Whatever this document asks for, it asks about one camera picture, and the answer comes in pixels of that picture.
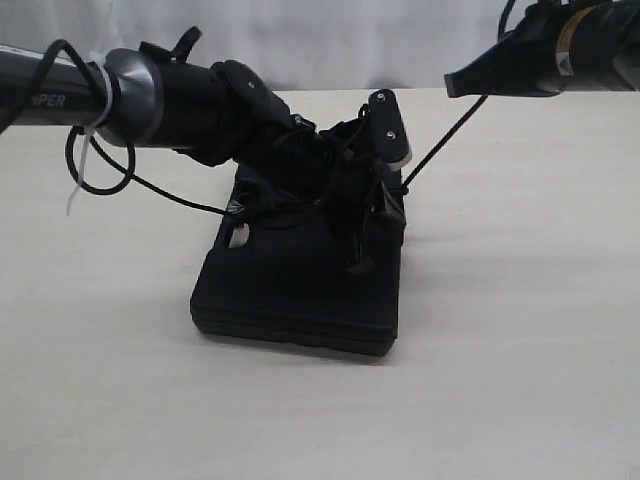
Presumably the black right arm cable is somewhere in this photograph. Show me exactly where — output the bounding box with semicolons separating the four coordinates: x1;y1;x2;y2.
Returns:
495;0;521;39

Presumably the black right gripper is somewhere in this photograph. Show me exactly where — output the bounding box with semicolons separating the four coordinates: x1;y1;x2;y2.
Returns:
444;1;639;98

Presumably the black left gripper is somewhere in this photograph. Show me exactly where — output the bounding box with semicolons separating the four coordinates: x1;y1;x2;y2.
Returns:
157;60;412;275

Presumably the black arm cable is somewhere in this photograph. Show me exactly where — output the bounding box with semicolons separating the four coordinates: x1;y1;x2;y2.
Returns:
495;0;521;39
0;27;231;214

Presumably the white zip tie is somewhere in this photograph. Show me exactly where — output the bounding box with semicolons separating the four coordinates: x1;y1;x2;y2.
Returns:
66;50;114;217

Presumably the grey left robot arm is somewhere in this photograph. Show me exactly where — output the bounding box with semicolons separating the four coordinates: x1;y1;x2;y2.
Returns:
1;40;411;271

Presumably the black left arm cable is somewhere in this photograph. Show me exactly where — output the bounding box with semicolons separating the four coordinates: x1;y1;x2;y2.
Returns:
0;27;231;214

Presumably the black plastic carrying case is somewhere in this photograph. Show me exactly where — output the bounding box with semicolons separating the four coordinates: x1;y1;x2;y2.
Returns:
189;159;406;357

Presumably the white backdrop curtain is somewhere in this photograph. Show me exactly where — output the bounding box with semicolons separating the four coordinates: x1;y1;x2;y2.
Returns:
0;0;640;96

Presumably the black rope with loop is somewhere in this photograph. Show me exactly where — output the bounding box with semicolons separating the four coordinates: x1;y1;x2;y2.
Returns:
222;94;489;236

